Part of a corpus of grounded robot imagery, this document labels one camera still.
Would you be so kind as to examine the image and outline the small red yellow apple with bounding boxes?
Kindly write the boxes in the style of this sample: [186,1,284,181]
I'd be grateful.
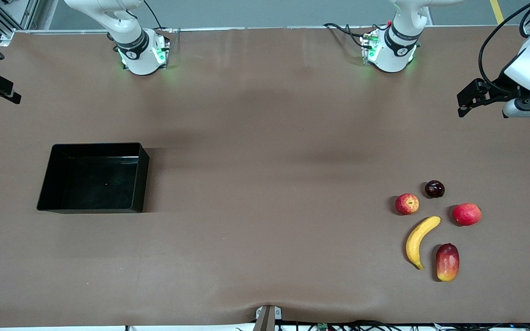
[395,194,420,216]

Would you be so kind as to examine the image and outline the black plastic tray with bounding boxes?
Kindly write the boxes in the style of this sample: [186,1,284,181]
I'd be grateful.
[36,142,150,214]

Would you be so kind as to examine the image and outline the yellow banana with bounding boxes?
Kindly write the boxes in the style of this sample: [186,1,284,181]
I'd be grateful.
[406,216,442,270]

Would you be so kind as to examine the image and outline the dark purple plum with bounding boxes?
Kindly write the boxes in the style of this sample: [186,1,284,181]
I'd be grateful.
[425,180,445,199]

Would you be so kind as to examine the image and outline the red round apple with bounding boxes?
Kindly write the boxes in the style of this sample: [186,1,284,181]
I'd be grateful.
[452,203,482,227]

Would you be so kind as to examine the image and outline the red yellow mango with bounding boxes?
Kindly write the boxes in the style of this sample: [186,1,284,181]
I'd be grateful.
[435,243,460,282]

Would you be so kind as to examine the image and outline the brown table mat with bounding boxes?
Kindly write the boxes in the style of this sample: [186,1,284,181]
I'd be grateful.
[0,25,530,328]

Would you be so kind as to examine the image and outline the aluminium frame with diagonal struts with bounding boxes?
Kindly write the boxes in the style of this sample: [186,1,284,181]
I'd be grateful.
[0,0,40,46]

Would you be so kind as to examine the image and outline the black left base cable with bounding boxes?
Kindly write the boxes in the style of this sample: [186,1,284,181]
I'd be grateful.
[323,22,371,49]

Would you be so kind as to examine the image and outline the black base cable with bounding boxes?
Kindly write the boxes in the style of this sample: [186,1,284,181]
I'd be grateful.
[323,22,371,49]
[143,0,180,46]

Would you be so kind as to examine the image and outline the black right base cable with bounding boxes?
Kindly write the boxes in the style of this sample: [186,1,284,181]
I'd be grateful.
[143,0,180,46]

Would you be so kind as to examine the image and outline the silver table edge rail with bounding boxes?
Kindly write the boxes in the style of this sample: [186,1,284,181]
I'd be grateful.
[0,25,528,35]

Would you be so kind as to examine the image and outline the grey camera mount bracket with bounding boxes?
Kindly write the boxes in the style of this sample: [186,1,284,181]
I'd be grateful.
[253,305,283,331]

